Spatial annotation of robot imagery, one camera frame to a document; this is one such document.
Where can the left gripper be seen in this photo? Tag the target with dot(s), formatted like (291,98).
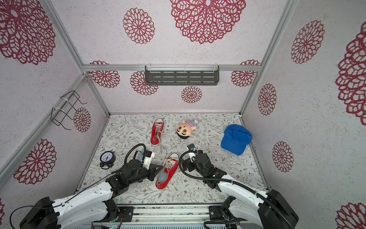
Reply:
(153,171)

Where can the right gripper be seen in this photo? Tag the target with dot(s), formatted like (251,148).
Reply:
(188,163)

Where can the light blue insole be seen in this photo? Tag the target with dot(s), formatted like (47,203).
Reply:
(139,155)

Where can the red sneaker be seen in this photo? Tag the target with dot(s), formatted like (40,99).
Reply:
(170,166)
(157,130)

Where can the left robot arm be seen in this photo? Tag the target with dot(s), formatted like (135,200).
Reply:
(94,204)

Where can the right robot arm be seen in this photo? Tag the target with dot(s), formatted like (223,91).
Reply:
(269,210)

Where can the black pressure gauge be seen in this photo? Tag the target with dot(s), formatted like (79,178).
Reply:
(107,160)

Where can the plush doll head toy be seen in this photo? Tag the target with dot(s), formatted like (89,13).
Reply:
(186,128)

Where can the blue cap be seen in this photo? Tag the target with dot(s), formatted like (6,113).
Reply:
(236,139)

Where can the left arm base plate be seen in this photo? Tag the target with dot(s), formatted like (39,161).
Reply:
(124,214)

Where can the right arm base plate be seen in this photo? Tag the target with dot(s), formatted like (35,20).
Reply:
(219,213)

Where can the black wire wall rack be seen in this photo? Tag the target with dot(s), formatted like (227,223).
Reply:
(58,114)

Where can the grey wall shelf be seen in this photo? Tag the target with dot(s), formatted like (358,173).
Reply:
(177,77)

